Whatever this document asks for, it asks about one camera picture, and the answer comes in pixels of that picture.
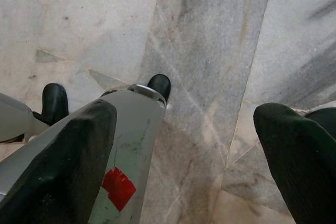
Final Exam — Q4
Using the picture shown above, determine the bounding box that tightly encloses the silver left robot leg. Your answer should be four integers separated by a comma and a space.
0, 92, 50, 143

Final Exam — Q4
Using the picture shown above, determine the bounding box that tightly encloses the silver robot leg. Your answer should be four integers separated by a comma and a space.
0, 92, 50, 143
0, 83, 169, 224

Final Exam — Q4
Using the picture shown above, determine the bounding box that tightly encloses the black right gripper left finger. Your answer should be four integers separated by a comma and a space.
0, 99, 118, 224

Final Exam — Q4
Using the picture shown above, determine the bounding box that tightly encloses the red tape patch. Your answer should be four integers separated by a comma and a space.
101, 166, 137, 212

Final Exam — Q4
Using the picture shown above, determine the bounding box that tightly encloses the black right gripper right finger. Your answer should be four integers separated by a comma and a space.
253, 102, 336, 224

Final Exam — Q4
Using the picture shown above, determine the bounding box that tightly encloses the black right robot foot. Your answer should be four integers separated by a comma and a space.
146, 73, 172, 104

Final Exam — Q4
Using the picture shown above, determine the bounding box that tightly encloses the black robot foot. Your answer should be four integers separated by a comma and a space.
146, 73, 172, 104
33, 83, 69, 126

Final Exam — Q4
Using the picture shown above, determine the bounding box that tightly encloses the black left robot foot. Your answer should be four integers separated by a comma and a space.
33, 83, 69, 126

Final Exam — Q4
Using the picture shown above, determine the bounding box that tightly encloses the silver right robot leg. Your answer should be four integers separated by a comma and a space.
0, 83, 169, 224

